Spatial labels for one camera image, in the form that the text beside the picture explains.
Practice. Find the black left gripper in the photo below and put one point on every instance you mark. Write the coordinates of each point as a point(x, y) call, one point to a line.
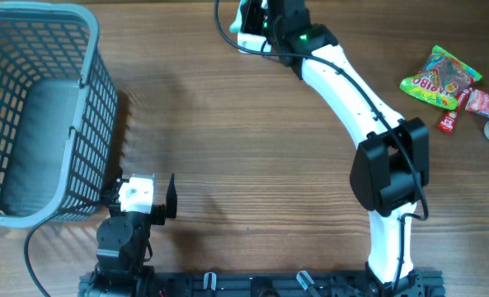
point(159, 212)

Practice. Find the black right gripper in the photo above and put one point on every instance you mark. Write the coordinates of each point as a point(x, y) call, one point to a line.
point(249, 16)

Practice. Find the Haribo gummy candy bag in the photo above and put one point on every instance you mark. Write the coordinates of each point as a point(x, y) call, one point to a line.
point(442, 77)

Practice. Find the red Nescafe stick sachet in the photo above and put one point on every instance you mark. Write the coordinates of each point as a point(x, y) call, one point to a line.
point(448, 122)

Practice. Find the small red carton box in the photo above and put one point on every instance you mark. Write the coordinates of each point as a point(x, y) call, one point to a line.
point(478, 103)

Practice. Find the teal tissue packet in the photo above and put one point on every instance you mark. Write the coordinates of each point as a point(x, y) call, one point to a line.
point(236, 26)

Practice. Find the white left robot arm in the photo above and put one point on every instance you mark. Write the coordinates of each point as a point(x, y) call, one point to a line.
point(123, 239)

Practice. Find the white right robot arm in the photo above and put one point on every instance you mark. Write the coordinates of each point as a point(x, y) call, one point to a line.
point(390, 167)

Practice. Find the white barcode scanner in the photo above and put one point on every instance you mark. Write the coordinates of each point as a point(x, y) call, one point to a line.
point(253, 42)

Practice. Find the grey plastic shopping basket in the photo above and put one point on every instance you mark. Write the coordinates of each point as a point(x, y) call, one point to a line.
point(58, 107)

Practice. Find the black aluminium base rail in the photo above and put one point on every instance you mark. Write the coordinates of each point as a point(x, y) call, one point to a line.
point(335, 284)

